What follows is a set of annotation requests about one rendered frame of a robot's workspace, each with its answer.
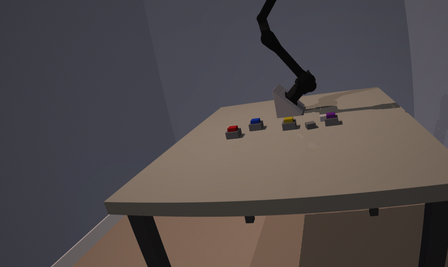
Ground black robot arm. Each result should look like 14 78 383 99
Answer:
257 0 316 105

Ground red button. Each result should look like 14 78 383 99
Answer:
225 125 242 139

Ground blue button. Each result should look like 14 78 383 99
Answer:
249 118 264 131

